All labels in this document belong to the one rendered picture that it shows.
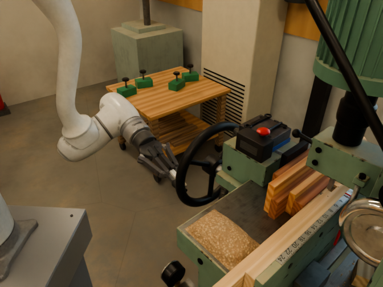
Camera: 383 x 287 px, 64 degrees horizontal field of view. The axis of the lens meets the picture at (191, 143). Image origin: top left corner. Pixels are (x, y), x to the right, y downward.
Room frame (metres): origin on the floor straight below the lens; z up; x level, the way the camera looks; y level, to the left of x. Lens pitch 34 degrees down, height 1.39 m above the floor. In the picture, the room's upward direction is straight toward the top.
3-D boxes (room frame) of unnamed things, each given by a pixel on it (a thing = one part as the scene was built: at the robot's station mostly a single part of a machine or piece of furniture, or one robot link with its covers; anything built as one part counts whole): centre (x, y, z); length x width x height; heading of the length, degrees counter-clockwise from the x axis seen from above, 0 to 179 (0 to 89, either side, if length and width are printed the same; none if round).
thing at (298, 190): (0.54, -0.29, 0.93); 0.22 x 0.01 x 0.06; 131
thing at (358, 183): (0.41, -0.30, 1.00); 0.02 x 0.02 x 0.10; 41
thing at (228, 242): (0.40, -0.06, 0.91); 0.12 x 0.09 x 0.03; 41
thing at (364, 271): (0.37, -0.35, 0.82); 0.04 x 0.03 x 0.03; 151
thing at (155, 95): (1.96, 0.17, 0.32); 0.66 x 0.57 x 0.64; 129
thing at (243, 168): (0.64, -0.18, 0.91); 0.15 x 0.14 x 0.09; 131
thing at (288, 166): (0.55, -0.24, 0.94); 0.16 x 0.01 x 0.07; 131
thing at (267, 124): (0.64, -0.17, 0.99); 0.13 x 0.11 x 0.06; 131
